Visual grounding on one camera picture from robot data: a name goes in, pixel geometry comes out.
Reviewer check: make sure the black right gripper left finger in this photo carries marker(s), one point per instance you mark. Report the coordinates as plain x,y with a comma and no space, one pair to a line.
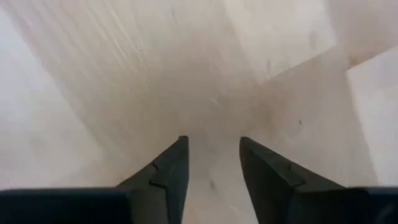
164,186

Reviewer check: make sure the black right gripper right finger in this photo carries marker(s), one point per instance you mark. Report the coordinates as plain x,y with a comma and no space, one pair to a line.
267,186

